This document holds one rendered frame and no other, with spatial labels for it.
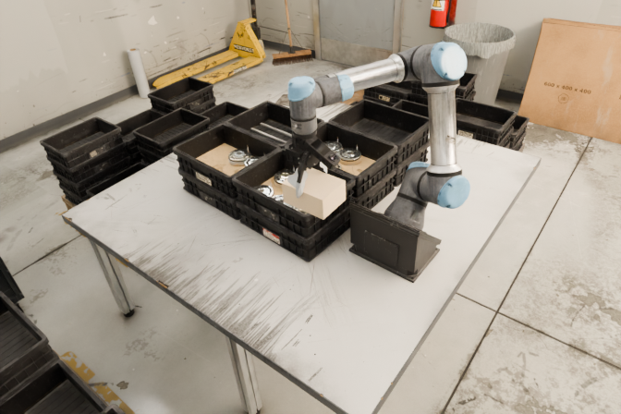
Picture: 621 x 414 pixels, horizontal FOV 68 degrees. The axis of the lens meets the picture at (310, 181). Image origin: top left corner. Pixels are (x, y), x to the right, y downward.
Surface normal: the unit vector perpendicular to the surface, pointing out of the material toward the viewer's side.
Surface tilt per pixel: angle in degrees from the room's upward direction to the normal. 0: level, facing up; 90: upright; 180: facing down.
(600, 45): 82
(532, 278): 0
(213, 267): 0
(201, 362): 0
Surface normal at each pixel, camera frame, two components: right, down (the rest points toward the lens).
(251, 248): -0.05, -0.82
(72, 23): 0.79, 0.32
